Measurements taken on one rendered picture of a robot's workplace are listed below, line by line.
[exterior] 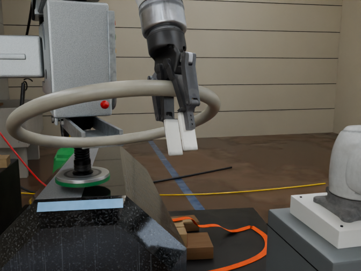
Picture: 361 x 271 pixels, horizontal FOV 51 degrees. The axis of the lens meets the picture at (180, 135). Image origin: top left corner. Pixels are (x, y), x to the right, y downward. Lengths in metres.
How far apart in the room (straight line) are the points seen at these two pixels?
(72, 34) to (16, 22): 5.49
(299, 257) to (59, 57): 1.05
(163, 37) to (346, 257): 0.78
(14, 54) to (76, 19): 0.76
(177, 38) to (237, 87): 6.55
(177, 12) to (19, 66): 1.50
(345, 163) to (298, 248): 0.30
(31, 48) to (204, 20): 5.22
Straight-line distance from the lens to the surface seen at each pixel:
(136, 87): 0.67
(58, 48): 1.44
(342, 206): 1.29
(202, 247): 2.68
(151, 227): 1.51
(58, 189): 1.61
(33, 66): 2.14
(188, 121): 0.67
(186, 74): 0.67
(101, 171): 1.61
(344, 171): 1.25
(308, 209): 1.31
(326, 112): 8.18
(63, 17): 1.45
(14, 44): 2.16
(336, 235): 1.20
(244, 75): 7.29
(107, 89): 0.67
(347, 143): 1.23
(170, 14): 0.73
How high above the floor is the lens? 1.31
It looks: 10 degrees down
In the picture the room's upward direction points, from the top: straight up
